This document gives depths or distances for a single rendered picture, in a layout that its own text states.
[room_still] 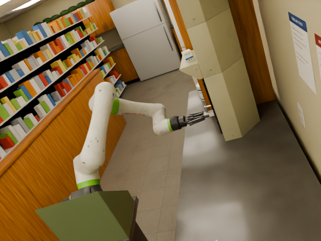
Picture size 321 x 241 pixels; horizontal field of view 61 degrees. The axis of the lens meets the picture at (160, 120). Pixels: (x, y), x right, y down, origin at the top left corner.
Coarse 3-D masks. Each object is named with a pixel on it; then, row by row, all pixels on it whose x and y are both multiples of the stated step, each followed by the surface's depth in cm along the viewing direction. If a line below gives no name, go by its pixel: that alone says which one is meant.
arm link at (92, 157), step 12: (108, 84) 157; (96, 96) 154; (108, 96) 154; (96, 108) 150; (108, 108) 153; (96, 120) 146; (108, 120) 152; (96, 132) 143; (84, 144) 142; (96, 144) 139; (84, 156) 136; (96, 156) 136; (84, 168) 140; (96, 168) 139
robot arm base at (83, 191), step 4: (80, 188) 147; (84, 188) 146; (88, 188) 145; (92, 188) 146; (96, 188) 147; (100, 188) 150; (72, 192) 152; (76, 192) 150; (80, 192) 146; (84, 192) 145; (88, 192) 144; (92, 192) 146; (72, 196) 150; (76, 196) 149; (80, 196) 144; (64, 200) 154
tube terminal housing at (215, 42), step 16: (224, 16) 151; (192, 32) 148; (208, 32) 146; (224, 32) 153; (208, 48) 151; (224, 48) 155; (240, 48) 162; (208, 64) 155; (224, 64) 157; (240, 64) 164; (208, 80) 160; (224, 80) 159; (240, 80) 167; (224, 96) 164; (240, 96) 169; (224, 112) 169; (240, 112) 172; (256, 112) 181; (224, 128) 175; (240, 128) 174
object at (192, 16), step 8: (176, 0) 141; (184, 0) 140; (192, 0) 140; (200, 0) 140; (208, 0) 143; (216, 0) 146; (224, 0) 149; (184, 8) 142; (192, 8) 142; (200, 8) 141; (208, 8) 143; (216, 8) 147; (224, 8) 150; (184, 16) 144; (192, 16) 144; (200, 16) 143; (208, 16) 144; (192, 24) 146
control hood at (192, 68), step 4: (192, 52) 179; (192, 60) 164; (196, 60) 161; (184, 64) 164; (188, 64) 161; (192, 64) 158; (196, 64) 156; (180, 68) 160; (184, 68) 158; (188, 68) 158; (192, 68) 158; (196, 68) 158; (184, 72) 160; (188, 72) 159; (192, 72) 159; (196, 72) 159; (200, 72) 158; (192, 76) 161; (196, 76) 160; (200, 76) 160
